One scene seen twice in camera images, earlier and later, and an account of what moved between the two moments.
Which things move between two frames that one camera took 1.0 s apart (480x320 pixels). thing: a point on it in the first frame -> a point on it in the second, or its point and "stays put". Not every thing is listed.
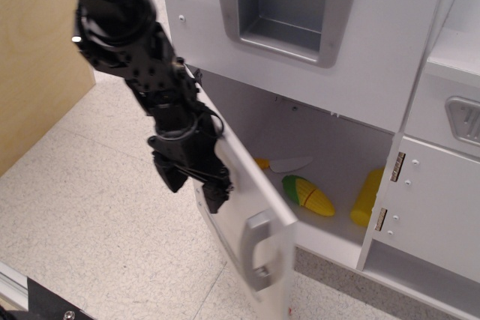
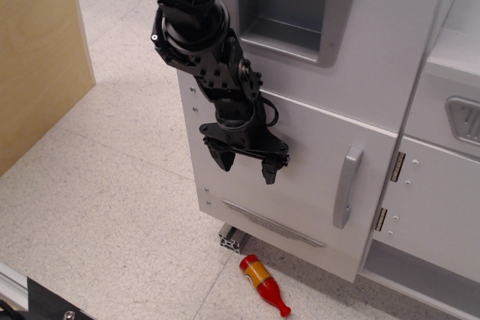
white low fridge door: (255, 233) -> (325, 201)
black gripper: (188, 145) -> (256, 139)
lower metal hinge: (379, 222) stays put
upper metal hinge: (398, 167) stays put
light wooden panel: (43, 72) stays put
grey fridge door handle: (254, 228) -> (342, 207)
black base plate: (48, 306) stays put
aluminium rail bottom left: (14, 287) stays put
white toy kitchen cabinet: (354, 85) stays put
